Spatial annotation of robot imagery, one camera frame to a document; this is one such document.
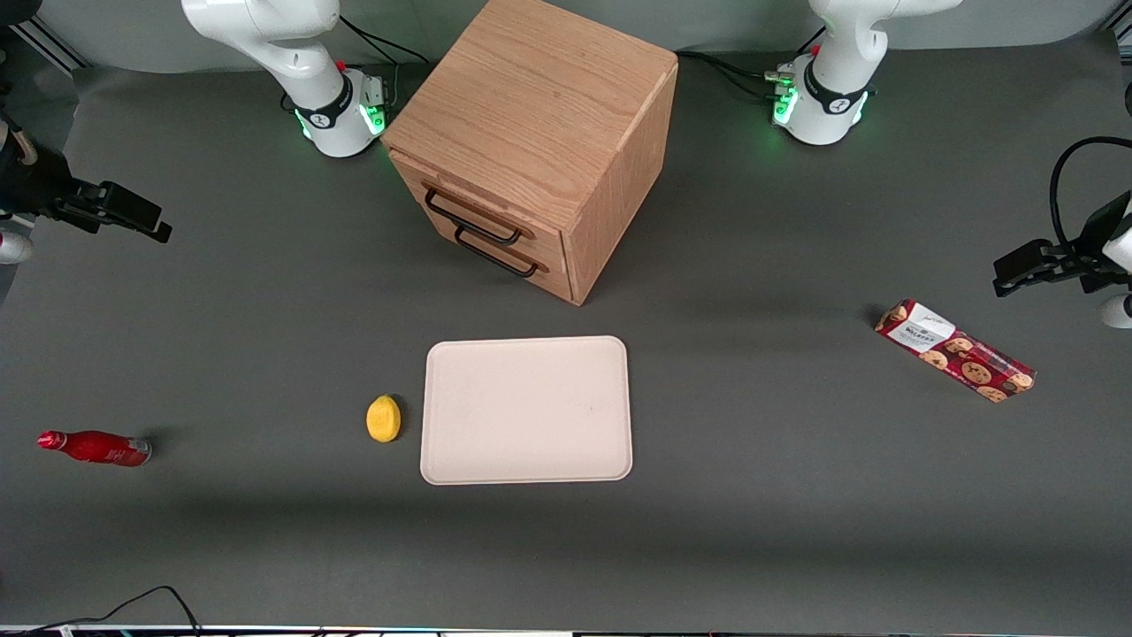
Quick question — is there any beige plastic tray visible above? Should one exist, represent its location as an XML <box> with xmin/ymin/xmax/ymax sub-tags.
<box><xmin>419</xmin><ymin>335</ymin><xmax>634</xmax><ymax>487</ymax></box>

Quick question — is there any red tartan cookie box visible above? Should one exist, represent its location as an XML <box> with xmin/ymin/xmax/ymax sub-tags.
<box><xmin>874</xmin><ymin>299</ymin><xmax>1036</xmax><ymax>404</ymax></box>

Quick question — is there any black looped gripper cable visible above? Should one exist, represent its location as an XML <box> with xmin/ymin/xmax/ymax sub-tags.
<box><xmin>1049</xmin><ymin>136</ymin><xmax>1132</xmax><ymax>259</ymax></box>

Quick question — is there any wooden drawer shorter handle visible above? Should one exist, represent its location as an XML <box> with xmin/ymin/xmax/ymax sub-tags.
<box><xmin>391</xmin><ymin>152</ymin><xmax>568</xmax><ymax>268</ymax></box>

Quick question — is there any black metal drawer handle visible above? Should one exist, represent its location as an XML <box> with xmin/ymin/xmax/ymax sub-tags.
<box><xmin>424</xmin><ymin>188</ymin><xmax>524</xmax><ymax>247</ymax></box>
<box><xmin>453</xmin><ymin>225</ymin><xmax>539</xmax><ymax>280</ymax></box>

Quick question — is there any wooden drawer longer handle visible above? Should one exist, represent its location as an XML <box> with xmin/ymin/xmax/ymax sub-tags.
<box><xmin>416</xmin><ymin>202</ymin><xmax>576</xmax><ymax>303</ymax></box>

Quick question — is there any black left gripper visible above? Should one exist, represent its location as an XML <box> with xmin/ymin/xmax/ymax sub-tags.
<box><xmin>992</xmin><ymin>190</ymin><xmax>1132</xmax><ymax>298</ymax></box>

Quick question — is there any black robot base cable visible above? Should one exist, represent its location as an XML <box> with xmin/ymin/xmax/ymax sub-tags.
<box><xmin>677</xmin><ymin>27</ymin><xmax>828</xmax><ymax>105</ymax></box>
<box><xmin>339</xmin><ymin>13</ymin><xmax>432</xmax><ymax>109</ymax></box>

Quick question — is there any black cable at table edge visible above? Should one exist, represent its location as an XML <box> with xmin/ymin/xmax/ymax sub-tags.
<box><xmin>0</xmin><ymin>585</ymin><xmax>204</xmax><ymax>637</ymax></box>

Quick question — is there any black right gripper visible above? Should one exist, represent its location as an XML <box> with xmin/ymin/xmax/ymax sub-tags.
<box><xmin>0</xmin><ymin>133</ymin><xmax>173</xmax><ymax>244</ymax></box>

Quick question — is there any yellow lemon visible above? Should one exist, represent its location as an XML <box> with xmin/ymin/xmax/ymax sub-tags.
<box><xmin>365</xmin><ymin>394</ymin><xmax>402</xmax><ymax>444</ymax></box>

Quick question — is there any red soda bottle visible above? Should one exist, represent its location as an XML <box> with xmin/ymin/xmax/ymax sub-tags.
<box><xmin>36</xmin><ymin>429</ymin><xmax>153</xmax><ymax>468</ymax></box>

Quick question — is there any oak wooden drawer cabinet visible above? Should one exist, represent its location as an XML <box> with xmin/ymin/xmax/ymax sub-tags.
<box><xmin>380</xmin><ymin>0</ymin><xmax>680</xmax><ymax>307</ymax></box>

